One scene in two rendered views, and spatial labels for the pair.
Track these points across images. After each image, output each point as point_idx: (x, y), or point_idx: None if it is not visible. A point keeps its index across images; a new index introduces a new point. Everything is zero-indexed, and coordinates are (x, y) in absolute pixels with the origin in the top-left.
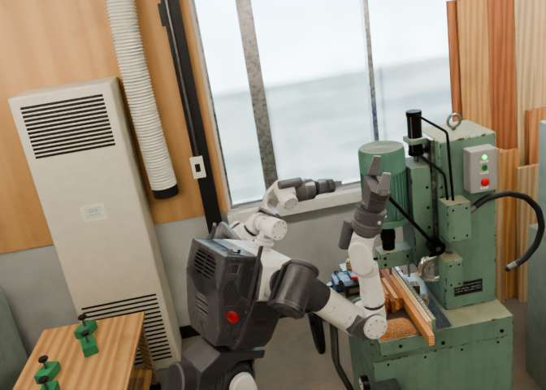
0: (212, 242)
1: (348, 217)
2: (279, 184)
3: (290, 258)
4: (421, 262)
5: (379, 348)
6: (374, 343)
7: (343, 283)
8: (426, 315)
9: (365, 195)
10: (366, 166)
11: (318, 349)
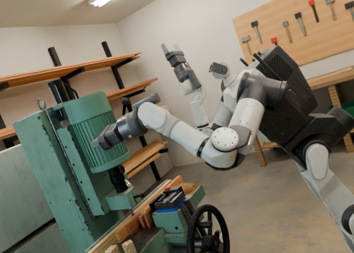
0: (265, 55)
1: (187, 71)
2: (157, 94)
3: (224, 90)
4: (128, 181)
5: (203, 191)
6: (199, 199)
7: (178, 189)
8: (166, 182)
9: (180, 58)
10: (108, 101)
11: (229, 241)
